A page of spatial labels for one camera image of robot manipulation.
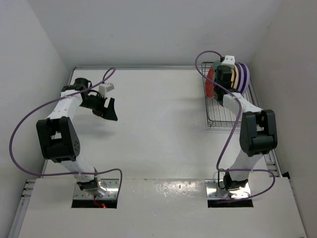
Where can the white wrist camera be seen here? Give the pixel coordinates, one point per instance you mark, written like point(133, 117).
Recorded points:
point(104, 88)
point(228, 61)

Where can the wire dish rack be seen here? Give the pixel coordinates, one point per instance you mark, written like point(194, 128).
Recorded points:
point(220, 117)

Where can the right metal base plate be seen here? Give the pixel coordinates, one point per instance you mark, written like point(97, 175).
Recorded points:
point(216, 191)

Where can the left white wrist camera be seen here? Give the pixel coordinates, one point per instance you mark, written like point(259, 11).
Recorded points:
point(104, 88)

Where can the metal base plate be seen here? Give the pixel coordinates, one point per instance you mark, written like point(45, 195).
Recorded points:
point(111, 191)
point(216, 191)

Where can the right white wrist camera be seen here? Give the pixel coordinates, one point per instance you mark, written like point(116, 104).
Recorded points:
point(228, 61)

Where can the red floral plate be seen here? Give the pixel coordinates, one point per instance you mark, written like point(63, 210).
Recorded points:
point(209, 85)
point(214, 65)

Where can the cream plate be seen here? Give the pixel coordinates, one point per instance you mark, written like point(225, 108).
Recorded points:
point(237, 77)

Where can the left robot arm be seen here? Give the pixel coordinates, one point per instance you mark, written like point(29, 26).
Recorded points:
point(57, 136)

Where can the yellow plate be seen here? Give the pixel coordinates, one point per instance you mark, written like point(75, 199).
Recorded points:
point(234, 77)

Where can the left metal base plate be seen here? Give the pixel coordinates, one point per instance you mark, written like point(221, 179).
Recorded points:
point(111, 191)

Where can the purple plate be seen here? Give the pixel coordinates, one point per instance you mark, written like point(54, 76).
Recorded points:
point(240, 74)
point(246, 77)

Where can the black cable red tip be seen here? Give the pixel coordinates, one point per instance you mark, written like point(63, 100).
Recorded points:
point(100, 205)

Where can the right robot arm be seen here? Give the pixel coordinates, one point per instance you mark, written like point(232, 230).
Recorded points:
point(258, 133)

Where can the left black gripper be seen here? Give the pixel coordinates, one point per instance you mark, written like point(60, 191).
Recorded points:
point(108, 112)

